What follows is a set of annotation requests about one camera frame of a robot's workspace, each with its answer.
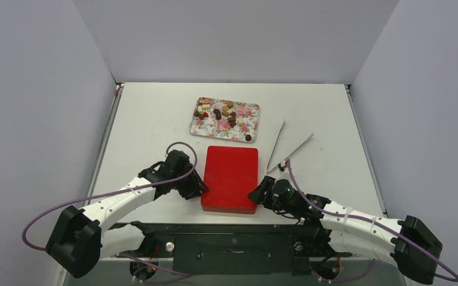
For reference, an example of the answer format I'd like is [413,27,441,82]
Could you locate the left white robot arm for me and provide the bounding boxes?
[45,150,209,278]

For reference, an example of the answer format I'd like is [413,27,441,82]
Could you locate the metal tweezers on table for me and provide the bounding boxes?
[265,120,314,175]

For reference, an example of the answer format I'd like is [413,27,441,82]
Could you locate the red chocolate box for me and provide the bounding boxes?
[202,206,256,215]

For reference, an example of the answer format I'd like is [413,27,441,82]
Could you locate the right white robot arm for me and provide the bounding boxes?
[248,176,442,285]

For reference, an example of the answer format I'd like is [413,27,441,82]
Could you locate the red box lid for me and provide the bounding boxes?
[201,145,259,208]

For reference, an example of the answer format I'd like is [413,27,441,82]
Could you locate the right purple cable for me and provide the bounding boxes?
[285,158,458,284]

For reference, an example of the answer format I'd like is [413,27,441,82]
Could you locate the floral serving tray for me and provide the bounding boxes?
[188,97,261,143]

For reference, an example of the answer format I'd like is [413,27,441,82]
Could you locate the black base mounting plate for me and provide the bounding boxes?
[123,222,352,275]

